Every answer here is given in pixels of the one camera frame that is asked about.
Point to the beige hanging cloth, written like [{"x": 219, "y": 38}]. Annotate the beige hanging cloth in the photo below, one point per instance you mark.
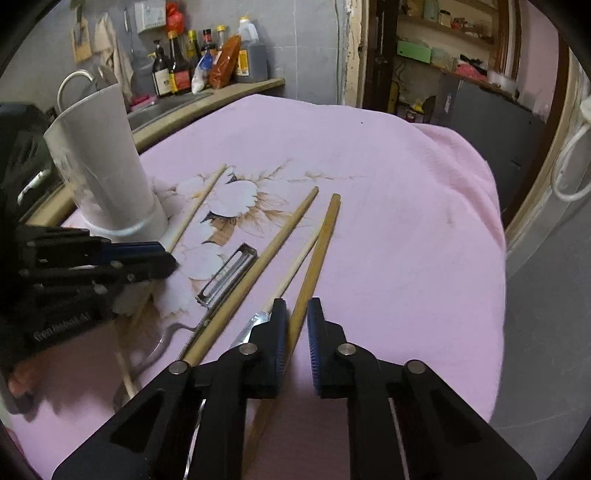
[{"x": 113, "y": 50}]

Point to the metal peeler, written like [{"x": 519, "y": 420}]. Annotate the metal peeler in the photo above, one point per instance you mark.
[{"x": 231, "y": 272}]

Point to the white and blue bag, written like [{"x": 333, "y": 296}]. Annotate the white and blue bag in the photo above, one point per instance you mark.
[{"x": 202, "y": 74}]

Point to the chrome faucet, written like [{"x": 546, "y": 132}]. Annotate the chrome faucet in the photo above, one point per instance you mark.
[{"x": 69, "y": 78}]

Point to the white wall box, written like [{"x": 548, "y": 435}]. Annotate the white wall box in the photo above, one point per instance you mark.
[{"x": 150, "y": 16}]

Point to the dark sauce bottle yellow label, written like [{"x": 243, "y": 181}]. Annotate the dark sauce bottle yellow label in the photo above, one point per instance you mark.
[{"x": 179, "y": 69}]

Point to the pink sponge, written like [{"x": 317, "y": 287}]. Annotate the pink sponge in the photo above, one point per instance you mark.
[{"x": 142, "y": 102}]

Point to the thick tan chopstick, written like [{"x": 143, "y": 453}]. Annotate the thick tan chopstick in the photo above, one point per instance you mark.
[{"x": 277, "y": 244}]

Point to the yellow cap bottle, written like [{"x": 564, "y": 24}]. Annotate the yellow cap bottle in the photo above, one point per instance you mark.
[{"x": 193, "y": 48}]

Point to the red hanging ornament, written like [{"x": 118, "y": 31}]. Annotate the red hanging ornament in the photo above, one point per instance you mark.
[{"x": 172, "y": 16}]

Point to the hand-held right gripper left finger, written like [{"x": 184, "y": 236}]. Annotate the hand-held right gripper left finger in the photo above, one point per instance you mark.
[{"x": 280, "y": 332}]

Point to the cream door frame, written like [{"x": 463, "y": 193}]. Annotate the cream door frame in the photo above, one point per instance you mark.
[{"x": 354, "y": 50}]

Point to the green box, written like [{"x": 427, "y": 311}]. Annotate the green box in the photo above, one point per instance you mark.
[{"x": 414, "y": 52}]

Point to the orange snack packet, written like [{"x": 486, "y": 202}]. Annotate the orange snack packet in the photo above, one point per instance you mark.
[{"x": 224, "y": 64}]

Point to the metal spoon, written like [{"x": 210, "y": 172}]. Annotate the metal spoon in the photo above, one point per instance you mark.
[{"x": 251, "y": 328}]

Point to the hanging wooden board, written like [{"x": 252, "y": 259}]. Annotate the hanging wooden board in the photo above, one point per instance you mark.
[{"x": 82, "y": 41}]

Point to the thin pale chopstick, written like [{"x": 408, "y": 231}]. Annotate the thin pale chopstick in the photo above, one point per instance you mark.
[
  {"x": 198, "y": 207},
  {"x": 124, "y": 369},
  {"x": 295, "y": 272}
]

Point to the dark sauce bottle white label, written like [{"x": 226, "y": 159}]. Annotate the dark sauce bottle white label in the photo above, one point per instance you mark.
[{"x": 161, "y": 74}]

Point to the pink floral cloth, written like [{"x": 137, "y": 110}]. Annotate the pink floral cloth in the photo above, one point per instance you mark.
[{"x": 392, "y": 230}]

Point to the black cabinet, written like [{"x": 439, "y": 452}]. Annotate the black cabinet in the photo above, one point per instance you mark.
[{"x": 489, "y": 134}]

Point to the large dark liquid jug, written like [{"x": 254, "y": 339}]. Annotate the large dark liquid jug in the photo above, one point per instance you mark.
[{"x": 254, "y": 55}]

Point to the brown wooden chopstick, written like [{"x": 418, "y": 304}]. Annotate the brown wooden chopstick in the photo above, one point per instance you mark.
[{"x": 318, "y": 258}]

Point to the person's left hand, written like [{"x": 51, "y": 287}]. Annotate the person's left hand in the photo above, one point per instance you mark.
[{"x": 21, "y": 376}]

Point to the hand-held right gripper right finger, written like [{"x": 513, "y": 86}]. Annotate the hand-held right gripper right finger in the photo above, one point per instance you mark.
[{"x": 316, "y": 341}]

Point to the red cap bottle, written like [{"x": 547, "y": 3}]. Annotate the red cap bottle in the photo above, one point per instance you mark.
[{"x": 207, "y": 41}]

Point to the wooden shelf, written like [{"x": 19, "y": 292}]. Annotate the wooden shelf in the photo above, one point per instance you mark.
[{"x": 452, "y": 27}]

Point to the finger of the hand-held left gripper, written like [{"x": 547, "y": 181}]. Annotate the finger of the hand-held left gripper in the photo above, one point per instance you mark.
[
  {"x": 152, "y": 270},
  {"x": 134, "y": 249}
]

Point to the white plastic utensil holder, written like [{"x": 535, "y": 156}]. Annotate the white plastic utensil holder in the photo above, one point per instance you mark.
[{"x": 101, "y": 161}]

